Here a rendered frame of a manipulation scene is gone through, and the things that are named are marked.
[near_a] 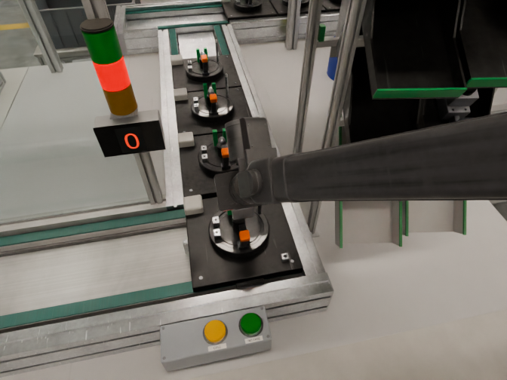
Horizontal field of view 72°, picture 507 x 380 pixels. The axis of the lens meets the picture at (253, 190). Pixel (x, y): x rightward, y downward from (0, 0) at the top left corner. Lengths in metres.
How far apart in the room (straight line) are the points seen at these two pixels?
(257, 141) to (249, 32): 1.35
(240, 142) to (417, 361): 0.60
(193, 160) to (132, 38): 0.93
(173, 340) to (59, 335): 0.22
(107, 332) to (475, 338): 0.77
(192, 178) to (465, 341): 0.74
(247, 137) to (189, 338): 0.41
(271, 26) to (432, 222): 1.26
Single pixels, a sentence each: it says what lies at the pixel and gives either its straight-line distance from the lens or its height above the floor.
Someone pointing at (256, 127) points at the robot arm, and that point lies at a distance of 0.51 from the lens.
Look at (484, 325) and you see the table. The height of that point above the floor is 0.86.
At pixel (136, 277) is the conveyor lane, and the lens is 0.87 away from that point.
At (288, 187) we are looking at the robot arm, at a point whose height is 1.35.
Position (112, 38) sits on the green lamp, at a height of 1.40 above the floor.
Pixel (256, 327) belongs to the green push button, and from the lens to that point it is 0.72.
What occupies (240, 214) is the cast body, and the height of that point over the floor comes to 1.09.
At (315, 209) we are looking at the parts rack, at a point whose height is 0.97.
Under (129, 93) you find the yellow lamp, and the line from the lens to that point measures 0.68.
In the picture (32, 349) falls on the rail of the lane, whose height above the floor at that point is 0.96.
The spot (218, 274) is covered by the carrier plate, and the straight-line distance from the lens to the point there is 0.77.
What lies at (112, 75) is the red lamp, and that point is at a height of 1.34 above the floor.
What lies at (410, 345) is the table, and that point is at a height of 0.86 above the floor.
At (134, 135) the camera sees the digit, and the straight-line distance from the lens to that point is 0.72.
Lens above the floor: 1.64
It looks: 48 degrees down
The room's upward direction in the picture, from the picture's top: straight up
